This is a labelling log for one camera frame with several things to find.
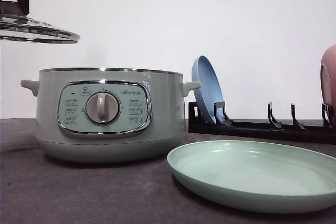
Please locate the glass steamer lid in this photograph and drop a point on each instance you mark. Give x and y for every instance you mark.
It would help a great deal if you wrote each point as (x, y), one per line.
(33, 29)

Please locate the green plate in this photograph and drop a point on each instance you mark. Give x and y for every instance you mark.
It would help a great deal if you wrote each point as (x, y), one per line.
(255, 176)

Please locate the blue plate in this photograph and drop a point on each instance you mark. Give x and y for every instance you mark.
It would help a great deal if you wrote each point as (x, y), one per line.
(211, 90)

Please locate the pink plate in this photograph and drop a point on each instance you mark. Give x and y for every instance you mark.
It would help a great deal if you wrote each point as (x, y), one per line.
(328, 78)

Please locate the green electric steamer pot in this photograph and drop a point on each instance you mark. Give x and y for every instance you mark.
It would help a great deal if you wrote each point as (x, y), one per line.
(110, 115)

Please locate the black dish rack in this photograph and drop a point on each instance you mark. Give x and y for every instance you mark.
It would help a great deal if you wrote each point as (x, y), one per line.
(223, 125)

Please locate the grey table mat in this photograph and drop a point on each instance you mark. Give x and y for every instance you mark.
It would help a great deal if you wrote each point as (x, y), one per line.
(36, 188)

